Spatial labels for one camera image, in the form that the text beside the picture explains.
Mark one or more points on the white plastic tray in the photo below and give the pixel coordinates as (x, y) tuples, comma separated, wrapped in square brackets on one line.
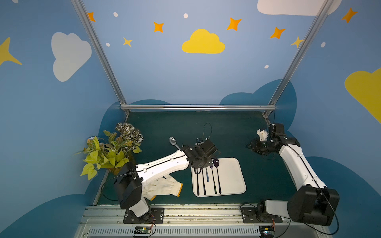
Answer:
[(231, 179)]

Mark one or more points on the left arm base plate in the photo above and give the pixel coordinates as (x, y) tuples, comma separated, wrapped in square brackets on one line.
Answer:
[(154, 215)]

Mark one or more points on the blue metal fork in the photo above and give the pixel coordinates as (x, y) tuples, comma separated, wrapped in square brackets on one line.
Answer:
[(207, 176)]

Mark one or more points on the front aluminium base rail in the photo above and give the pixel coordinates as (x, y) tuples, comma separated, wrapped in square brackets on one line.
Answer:
[(189, 221)]

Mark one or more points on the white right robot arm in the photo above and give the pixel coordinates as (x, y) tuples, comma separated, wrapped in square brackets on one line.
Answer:
[(313, 203)]

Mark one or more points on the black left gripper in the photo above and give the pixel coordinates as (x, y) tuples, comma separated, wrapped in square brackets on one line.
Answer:
[(202, 160)]

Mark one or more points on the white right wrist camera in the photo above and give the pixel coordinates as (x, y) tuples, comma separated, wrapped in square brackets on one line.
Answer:
[(263, 135)]

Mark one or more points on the white work glove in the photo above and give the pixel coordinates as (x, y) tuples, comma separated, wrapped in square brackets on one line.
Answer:
[(165, 185)]

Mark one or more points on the green potted plant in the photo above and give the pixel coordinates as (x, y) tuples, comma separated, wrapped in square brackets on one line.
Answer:
[(113, 152)]

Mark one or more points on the silver spoon pink handle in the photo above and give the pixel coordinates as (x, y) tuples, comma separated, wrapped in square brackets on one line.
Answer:
[(173, 142)]

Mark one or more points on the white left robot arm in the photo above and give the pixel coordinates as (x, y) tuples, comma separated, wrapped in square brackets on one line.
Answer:
[(132, 179)]

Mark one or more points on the aluminium frame post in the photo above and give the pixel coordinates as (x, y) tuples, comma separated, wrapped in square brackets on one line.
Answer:
[(86, 22), (316, 25)]

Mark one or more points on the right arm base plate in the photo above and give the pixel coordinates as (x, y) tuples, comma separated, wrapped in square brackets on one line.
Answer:
[(252, 215)]

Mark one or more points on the purple metal spoon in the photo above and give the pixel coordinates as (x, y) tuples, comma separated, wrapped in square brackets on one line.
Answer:
[(216, 164), (203, 181)]

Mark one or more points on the left aluminium frame post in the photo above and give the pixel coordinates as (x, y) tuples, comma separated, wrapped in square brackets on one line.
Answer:
[(86, 22)]

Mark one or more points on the horizontal aluminium frame rail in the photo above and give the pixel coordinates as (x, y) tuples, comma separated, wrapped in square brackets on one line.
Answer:
[(148, 107)]

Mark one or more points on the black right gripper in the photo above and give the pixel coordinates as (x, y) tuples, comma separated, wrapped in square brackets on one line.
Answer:
[(257, 146)]

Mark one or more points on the right aluminium frame post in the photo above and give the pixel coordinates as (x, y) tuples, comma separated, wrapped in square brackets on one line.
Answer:
[(316, 25)]

